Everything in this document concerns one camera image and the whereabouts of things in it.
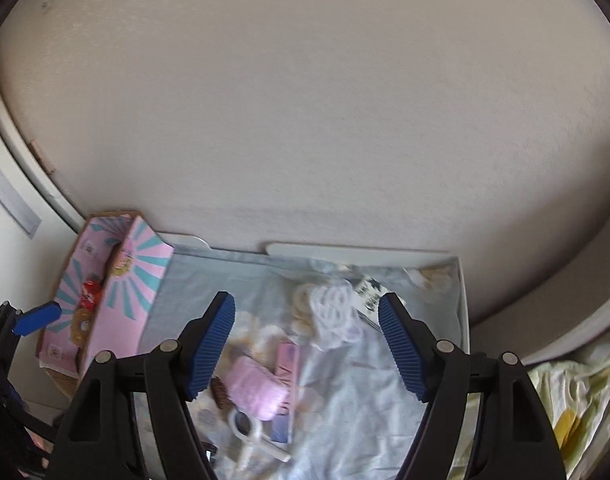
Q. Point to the brown hair claw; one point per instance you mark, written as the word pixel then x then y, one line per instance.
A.
pixel 218 392

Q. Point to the light blue floral cloth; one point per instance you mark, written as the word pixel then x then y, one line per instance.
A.
pixel 345 400

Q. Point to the red snack packet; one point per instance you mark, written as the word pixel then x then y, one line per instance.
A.
pixel 90 296

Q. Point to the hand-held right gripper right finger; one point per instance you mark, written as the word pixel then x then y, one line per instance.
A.
pixel 402 350

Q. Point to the yellow and white bedding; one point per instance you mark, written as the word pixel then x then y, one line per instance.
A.
pixel 575 410

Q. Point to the white plastic scissors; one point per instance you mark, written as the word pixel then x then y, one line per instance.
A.
pixel 250 435

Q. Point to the pink wrapped pack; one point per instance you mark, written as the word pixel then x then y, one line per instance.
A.
pixel 252 385

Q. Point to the pink teal striped paper liner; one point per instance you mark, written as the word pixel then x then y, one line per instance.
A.
pixel 130 285

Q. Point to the brown cardboard box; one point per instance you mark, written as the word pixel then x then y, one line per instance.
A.
pixel 65 385

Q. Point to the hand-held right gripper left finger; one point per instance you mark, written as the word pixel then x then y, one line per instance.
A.
pixel 212 347

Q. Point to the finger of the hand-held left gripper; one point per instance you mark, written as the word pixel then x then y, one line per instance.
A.
pixel 35 317

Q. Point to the flat pink purple packet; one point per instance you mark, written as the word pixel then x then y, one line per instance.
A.
pixel 286 370

